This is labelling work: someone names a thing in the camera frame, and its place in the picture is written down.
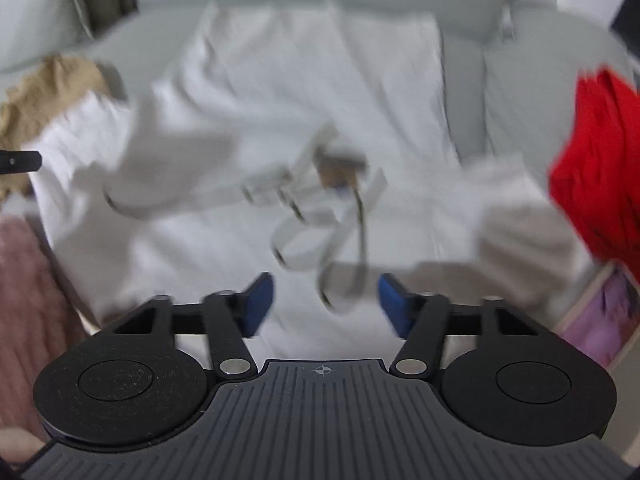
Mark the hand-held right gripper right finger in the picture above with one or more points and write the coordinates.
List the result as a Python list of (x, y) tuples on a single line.
[(392, 305)]

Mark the grey-green sofa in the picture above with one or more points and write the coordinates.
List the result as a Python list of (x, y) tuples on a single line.
[(520, 90)]

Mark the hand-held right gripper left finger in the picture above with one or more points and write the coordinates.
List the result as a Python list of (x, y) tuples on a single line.
[(260, 305)]

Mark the tan cloth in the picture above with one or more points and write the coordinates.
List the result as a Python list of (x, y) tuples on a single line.
[(45, 95)]

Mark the red cloth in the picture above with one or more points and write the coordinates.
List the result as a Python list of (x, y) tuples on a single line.
[(600, 170)]

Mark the framed picture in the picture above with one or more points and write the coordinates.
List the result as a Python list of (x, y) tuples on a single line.
[(605, 320)]

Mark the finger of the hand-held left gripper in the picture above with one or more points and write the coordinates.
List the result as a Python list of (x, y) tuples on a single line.
[(20, 161)]

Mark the pink fluffy rug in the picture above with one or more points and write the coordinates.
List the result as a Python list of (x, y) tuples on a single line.
[(30, 310)]

